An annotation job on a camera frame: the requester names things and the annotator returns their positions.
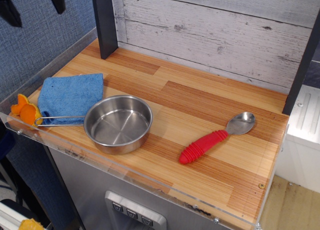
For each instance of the yellow object bottom left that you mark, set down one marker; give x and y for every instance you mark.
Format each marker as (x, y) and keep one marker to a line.
(30, 224)

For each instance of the white ridged appliance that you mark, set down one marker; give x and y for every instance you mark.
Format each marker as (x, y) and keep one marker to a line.
(299, 157)

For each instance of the clear acrylic front guard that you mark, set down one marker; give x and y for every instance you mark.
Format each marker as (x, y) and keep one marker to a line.
(221, 185)

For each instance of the dark grey left post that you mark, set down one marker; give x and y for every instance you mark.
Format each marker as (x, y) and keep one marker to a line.
(105, 26)

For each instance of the red handled metal spoon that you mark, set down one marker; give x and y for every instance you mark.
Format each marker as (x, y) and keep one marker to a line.
(238, 125)

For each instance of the silver button control panel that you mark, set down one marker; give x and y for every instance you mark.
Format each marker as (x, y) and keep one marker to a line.
(127, 214)

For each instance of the stainless steel cabinet front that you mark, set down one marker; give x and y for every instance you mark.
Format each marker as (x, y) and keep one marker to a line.
(87, 185)

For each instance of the blue folded cloth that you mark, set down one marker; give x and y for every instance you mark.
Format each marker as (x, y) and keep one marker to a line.
(66, 100)

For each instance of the dark grey right post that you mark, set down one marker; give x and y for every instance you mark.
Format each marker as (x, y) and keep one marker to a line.
(303, 67)

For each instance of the stainless steel saucepan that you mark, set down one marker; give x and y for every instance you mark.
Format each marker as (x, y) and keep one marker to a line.
(117, 125)

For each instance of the dark grey post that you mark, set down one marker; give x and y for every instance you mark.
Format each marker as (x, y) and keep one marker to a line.
(105, 26)
(303, 67)

